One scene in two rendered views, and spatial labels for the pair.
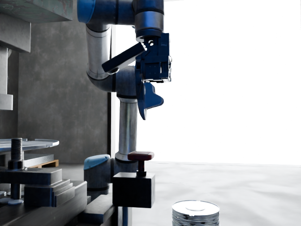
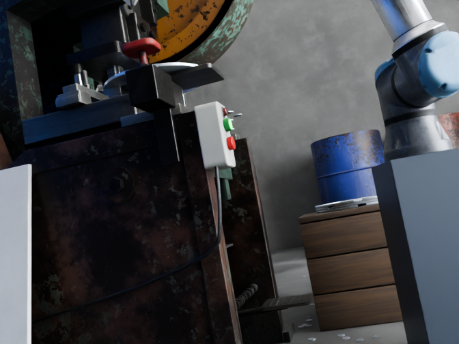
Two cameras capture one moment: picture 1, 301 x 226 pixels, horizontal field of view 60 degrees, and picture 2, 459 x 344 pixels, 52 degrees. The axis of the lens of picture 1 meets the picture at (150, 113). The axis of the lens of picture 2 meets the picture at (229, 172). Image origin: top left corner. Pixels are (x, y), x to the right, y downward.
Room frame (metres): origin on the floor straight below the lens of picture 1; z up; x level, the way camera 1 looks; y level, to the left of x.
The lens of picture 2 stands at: (0.84, -0.88, 0.39)
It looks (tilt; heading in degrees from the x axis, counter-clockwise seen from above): 5 degrees up; 94
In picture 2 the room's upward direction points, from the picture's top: 10 degrees counter-clockwise
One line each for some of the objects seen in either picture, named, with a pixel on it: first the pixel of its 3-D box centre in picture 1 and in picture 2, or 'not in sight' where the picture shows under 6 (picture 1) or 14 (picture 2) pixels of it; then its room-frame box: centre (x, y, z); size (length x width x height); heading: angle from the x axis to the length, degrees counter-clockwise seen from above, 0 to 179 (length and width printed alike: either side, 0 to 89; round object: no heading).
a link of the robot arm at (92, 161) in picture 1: (98, 170); (404, 87); (1.20, 0.24, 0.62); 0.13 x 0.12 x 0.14; 101
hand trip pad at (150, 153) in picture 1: (141, 167); (143, 62); (0.65, 0.02, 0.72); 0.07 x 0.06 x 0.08; 170
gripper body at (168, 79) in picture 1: (152, 58); not in sight; (0.64, -0.01, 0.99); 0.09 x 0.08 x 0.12; 80
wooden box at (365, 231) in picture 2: not in sight; (369, 256); (1.14, 0.77, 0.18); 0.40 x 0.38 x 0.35; 173
